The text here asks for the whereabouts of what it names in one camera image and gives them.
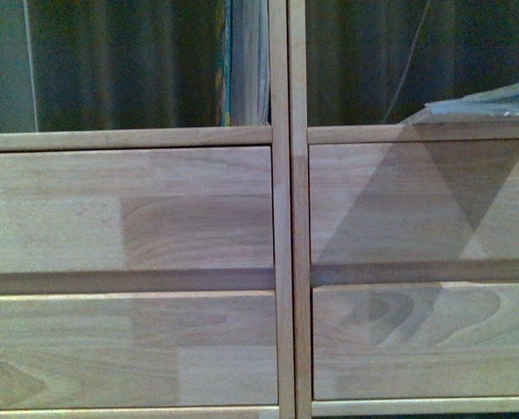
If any lower left wooden drawer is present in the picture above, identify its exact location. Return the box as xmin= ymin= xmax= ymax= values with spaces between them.
xmin=0 ymin=291 xmax=278 ymax=409

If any upper left wooden drawer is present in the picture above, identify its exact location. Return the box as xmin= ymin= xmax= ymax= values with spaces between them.
xmin=0 ymin=147 xmax=273 ymax=273

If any right wooden shelf cabinet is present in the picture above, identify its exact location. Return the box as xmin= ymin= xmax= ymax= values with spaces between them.
xmin=288 ymin=1 xmax=519 ymax=418

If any teal cover standing book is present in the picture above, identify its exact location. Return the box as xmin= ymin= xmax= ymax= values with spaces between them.
xmin=215 ymin=1 xmax=270 ymax=127

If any white panel at left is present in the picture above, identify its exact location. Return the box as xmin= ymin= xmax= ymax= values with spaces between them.
xmin=0 ymin=1 xmax=37 ymax=133

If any left wooden shelf cabinet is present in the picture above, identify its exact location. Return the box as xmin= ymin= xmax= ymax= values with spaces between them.
xmin=0 ymin=1 xmax=295 ymax=418

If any wooden drawer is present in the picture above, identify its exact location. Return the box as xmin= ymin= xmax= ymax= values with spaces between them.
xmin=310 ymin=140 xmax=519 ymax=265
xmin=0 ymin=147 xmax=273 ymax=273
xmin=312 ymin=283 xmax=519 ymax=401
xmin=0 ymin=291 xmax=278 ymax=409

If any wooden shelf cabinet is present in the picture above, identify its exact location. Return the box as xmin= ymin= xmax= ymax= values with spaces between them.
xmin=0 ymin=1 xmax=295 ymax=418
xmin=288 ymin=1 xmax=519 ymax=418

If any thin white cable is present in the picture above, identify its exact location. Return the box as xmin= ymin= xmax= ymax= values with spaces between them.
xmin=380 ymin=0 xmax=432 ymax=125

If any white cover book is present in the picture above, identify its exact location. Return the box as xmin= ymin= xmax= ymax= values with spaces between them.
xmin=425 ymin=82 xmax=519 ymax=117

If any lower right wooden drawer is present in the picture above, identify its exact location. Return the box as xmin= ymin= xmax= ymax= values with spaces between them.
xmin=312 ymin=283 xmax=519 ymax=401

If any upper right wooden drawer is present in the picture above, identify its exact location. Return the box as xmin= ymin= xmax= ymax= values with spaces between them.
xmin=310 ymin=140 xmax=519 ymax=265

